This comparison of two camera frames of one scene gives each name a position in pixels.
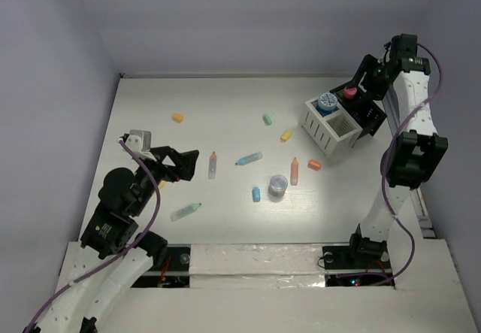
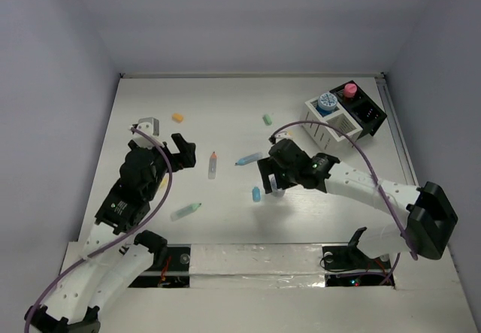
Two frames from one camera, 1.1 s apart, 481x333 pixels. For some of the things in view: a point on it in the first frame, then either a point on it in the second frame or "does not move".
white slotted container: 331,134 does not move
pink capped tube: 349,92 does not move
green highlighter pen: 184,212 does not move
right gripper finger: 363,74 → 266,168
